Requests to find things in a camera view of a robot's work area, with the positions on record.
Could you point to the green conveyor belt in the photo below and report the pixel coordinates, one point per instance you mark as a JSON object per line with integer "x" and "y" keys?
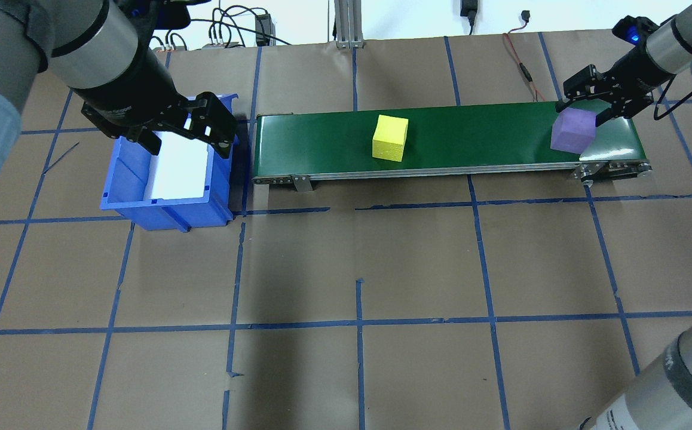
{"x": 471, "y": 137}

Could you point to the aluminium profile post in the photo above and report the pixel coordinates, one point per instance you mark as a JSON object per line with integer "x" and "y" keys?
{"x": 349, "y": 24}

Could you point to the yellow foam block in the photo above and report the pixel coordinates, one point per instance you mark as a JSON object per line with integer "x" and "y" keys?
{"x": 389, "y": 140}

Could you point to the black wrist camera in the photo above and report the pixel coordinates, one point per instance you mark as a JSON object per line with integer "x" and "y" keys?
{"x": 636, "y": 33}
{"x": 170, "y": 15}

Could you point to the black power adapter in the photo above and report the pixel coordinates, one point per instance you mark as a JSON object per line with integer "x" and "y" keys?
{"x": 468, "y": 7}

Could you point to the small black box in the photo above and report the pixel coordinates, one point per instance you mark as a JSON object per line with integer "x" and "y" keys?
{"x": 262, "y": 30}

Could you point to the purple foam block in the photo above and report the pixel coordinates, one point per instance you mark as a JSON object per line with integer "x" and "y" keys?
{"x": 570, "y": 134}

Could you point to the blue plastic storage bin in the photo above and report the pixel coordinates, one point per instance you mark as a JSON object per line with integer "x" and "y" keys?
{"x": 143, "y": 209}

